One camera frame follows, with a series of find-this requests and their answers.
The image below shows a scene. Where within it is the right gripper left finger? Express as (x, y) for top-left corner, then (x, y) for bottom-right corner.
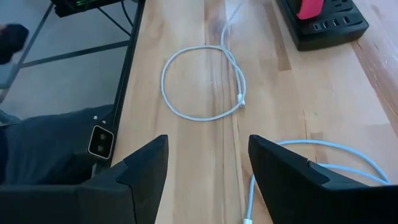
(77, 134), (169, 224)

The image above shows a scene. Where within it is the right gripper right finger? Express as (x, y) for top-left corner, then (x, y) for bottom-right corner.
(248, 134), (398, 224)

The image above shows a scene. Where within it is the light blue USB cable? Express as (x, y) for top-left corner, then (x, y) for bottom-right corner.
(242, 139), (390, 224)

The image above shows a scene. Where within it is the white USB cable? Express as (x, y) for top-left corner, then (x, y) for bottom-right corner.
(160, 0), (247, 122)

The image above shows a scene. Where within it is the black USB power strip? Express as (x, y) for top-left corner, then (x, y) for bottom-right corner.
(276, 0), (370, 52)

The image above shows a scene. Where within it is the person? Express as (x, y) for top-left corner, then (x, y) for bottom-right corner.
(0, 104), (114, 186)

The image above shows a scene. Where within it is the person's foot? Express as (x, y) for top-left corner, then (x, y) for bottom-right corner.
(0, 23), (30, 65)

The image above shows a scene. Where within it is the small table-level camera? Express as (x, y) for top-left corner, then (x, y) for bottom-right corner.
(88, 124), (115, 160)

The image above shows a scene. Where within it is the black aluminium table frame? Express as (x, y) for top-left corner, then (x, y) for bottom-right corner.
(110, 0), (147, 175)

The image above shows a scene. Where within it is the thin black cable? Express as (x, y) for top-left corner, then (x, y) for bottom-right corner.
(97, 6), (133, 37)

